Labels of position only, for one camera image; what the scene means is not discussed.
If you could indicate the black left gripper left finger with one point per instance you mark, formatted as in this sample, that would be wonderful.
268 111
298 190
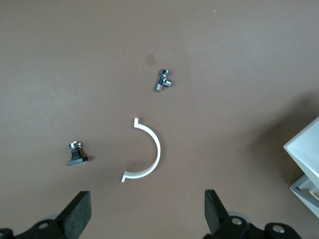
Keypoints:
74 214

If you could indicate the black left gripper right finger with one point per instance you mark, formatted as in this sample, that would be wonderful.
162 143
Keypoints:
216 216

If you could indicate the white drawer cabinet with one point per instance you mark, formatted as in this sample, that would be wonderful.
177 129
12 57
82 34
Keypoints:
306 149

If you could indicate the chrome valve fitting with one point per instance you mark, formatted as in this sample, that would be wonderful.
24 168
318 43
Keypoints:
162 81

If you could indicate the black knob switch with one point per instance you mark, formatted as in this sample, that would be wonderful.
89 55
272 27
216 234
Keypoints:
74 159

